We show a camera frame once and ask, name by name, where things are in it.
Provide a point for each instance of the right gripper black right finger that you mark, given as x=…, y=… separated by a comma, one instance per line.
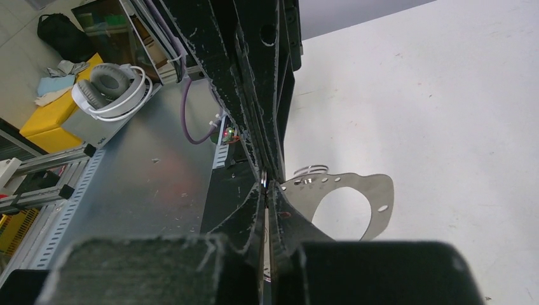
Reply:
x=308, y=267

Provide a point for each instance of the left white slotted cable duct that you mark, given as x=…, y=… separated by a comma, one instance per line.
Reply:
x=221, y=151

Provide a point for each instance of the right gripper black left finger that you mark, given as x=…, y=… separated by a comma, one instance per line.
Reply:
x=223, y=266

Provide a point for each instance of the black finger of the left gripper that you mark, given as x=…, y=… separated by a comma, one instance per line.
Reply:
x=212, y=32
x=269, y=48

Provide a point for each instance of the yellow box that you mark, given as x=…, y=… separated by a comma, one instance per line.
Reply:
x=56, y=105

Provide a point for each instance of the white grey headphones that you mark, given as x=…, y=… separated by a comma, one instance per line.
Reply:
x=113, y=92

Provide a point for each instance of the black bag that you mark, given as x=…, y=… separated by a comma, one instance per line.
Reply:
x=57, y=31

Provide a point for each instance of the silver aluminium side frame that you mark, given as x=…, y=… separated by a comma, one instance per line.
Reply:
x=43, y=180

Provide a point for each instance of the large silver carabiner keyring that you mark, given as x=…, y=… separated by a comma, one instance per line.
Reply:
x=344, y=206

